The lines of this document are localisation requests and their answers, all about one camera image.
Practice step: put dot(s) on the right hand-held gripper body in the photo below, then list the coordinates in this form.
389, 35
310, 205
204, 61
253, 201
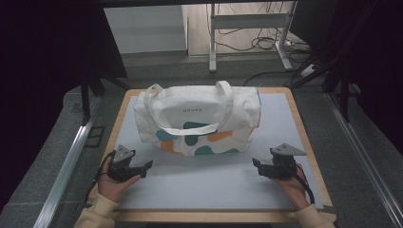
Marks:
282, 163

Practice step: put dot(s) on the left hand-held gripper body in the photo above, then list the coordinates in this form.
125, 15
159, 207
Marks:
122, 164

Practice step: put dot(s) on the white canvas tote bag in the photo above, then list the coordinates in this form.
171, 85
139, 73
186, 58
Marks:
196, 107

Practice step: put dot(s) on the person's left hand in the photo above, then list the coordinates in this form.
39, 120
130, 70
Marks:
114, 185

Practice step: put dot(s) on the person's right hand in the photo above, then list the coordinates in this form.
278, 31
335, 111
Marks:
293, 188

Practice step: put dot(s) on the pale blue table mat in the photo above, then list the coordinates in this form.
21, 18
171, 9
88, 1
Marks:
202, 180

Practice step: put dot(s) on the black metal stand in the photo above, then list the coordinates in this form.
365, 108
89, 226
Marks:
335, 76
90, 95

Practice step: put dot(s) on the white power strip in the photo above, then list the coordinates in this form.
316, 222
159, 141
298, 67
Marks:
309, 70

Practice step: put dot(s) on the dark curtain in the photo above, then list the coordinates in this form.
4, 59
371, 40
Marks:
47, 79
364, 63

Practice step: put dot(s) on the aluminium rail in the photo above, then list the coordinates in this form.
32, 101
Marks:
367, 158
65, 171

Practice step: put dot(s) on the white metal desk frame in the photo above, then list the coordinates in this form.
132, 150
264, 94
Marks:
250, 22

